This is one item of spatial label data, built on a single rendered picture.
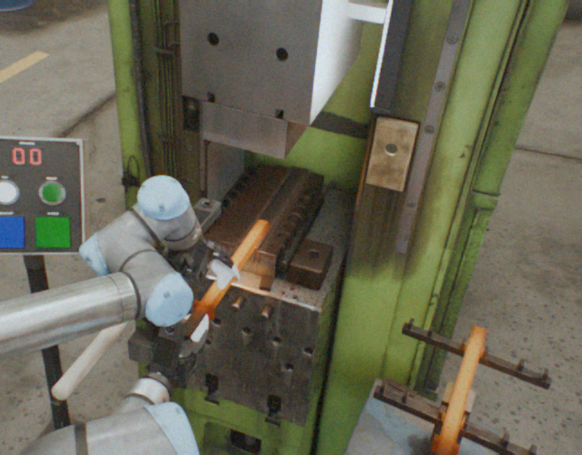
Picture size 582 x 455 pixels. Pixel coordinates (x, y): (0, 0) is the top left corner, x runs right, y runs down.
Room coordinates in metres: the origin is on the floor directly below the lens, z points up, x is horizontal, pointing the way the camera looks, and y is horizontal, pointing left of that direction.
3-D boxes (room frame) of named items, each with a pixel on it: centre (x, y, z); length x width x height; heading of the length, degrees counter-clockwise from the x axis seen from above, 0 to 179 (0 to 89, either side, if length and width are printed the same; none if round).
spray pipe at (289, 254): (1.42, -0.05, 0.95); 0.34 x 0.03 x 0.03; 164
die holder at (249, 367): (1.49, -0.01, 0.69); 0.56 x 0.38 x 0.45; 164
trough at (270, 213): (1.49, 0.03, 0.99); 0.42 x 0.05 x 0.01; 164
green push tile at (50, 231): (1.26, 0.55, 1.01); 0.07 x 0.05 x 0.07; 99
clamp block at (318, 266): (1.30, -0.08, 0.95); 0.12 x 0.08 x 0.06; 164
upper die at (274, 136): (1.49, 0.05, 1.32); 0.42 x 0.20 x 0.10; 164
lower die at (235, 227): (1.49, 0.05, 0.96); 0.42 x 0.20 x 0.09; 164
